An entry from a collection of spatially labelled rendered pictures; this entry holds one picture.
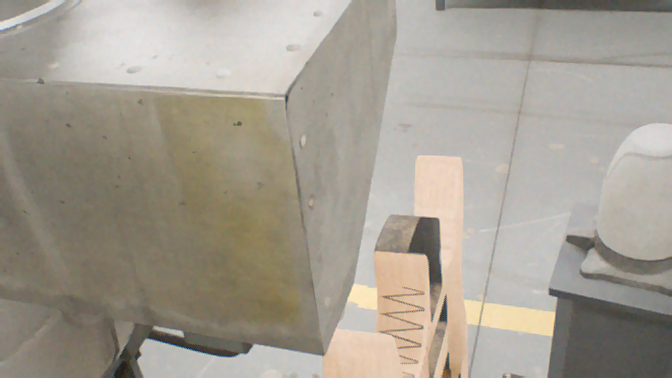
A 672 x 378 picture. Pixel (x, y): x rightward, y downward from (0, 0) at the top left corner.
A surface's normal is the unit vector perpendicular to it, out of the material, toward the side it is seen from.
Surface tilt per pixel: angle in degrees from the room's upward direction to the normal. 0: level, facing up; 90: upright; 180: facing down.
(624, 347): 90
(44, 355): 93
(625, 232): 93
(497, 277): 0
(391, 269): 81
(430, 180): 63
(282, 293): 90
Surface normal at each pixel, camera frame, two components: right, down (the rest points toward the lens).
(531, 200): -0.10, -0.80
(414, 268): -0.30, 0.46
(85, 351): 0.93, 0.24
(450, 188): -0.32, 0.16
